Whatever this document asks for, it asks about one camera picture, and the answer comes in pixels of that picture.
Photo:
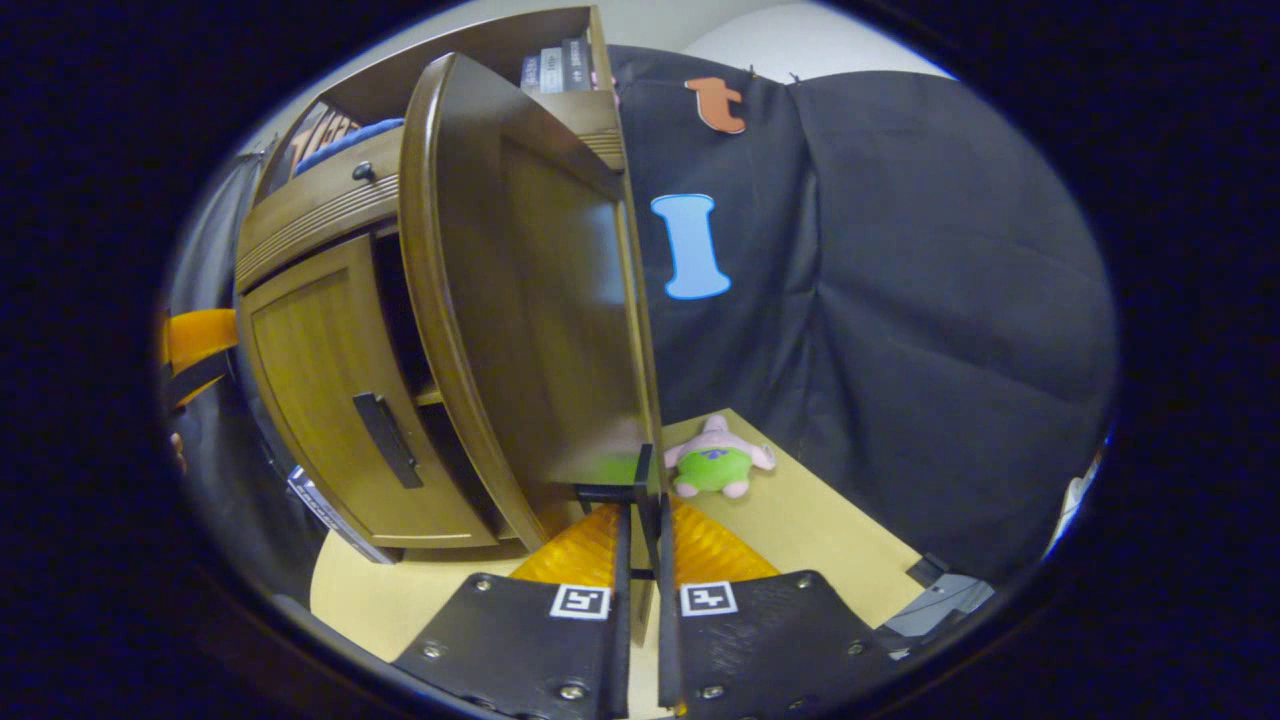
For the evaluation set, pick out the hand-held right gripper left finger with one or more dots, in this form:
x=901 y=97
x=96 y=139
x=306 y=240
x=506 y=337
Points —
x=622 y=620

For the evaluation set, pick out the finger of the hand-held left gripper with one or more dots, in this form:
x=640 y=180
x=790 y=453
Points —
x=200 y=335

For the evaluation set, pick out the pink green star plush toy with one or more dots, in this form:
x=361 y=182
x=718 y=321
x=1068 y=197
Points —
x=715 y=468

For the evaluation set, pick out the grey flat object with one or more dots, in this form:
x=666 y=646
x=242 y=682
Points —
x=940 y=605

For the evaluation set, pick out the book with picture cover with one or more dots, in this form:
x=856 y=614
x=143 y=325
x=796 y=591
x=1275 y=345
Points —
x=531 y=75

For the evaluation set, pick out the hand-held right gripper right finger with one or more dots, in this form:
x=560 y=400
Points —
x=668 y=620

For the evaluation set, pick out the wooden shoe cabinet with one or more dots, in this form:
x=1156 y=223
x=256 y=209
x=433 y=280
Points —
x=500 y=40

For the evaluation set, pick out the wooden inner shelf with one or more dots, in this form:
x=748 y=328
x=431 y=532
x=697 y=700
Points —
x=430 y=396

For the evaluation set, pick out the white blue book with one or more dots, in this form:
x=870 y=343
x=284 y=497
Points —
x=330 y=515

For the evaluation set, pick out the grey spine book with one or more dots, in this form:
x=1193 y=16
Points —
x=553 y=70

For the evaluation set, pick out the black backdrop cloth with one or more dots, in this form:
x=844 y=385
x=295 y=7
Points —
x=900 y=300

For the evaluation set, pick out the black round drawer knob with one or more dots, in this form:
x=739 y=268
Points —
x=363 y=171

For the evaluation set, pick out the blue towel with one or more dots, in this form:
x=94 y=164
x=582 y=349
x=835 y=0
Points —
x=350 y=138

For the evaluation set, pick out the wooden drawer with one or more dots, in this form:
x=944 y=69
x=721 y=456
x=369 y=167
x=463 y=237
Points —
x=310 y=200

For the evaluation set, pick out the wooden shoe cabinet door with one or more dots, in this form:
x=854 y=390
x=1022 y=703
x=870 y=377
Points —
x=540 y=300
x=310 y=380

